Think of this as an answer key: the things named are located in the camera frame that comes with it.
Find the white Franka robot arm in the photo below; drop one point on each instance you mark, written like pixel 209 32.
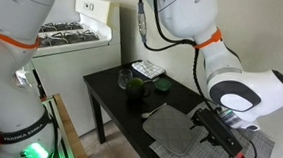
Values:
pixel 240 92

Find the large grey woven placemat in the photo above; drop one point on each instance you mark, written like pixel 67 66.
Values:
pixel 209 157

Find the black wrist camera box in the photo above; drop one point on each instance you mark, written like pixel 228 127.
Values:
pixel 218 129

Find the white gas stove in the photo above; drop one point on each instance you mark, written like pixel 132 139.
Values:
pixel 75 71

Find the silver metal spoon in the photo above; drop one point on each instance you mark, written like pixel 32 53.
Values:
pixel 152 112

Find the white checked dish towel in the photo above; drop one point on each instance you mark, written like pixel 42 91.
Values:
pixel 148 69

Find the dark mug green inside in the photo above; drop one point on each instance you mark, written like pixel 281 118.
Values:
pixel 136 88

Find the black stove burner grate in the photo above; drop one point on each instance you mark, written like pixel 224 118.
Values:
pixel 61 26
pixel 70 38

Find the small green lid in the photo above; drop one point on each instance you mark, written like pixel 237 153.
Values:
pixel 163 85

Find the small grey quilted mat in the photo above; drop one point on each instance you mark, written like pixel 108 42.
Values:
pixel 169 129

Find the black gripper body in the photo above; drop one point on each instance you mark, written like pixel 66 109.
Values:
pixel 213 139

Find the wooden robot platform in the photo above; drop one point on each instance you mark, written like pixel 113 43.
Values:
pixel 70 134

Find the black table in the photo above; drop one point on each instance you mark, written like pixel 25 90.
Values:
pixel 114 90

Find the clear glass cup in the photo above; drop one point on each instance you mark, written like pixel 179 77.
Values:
pixel 124 78

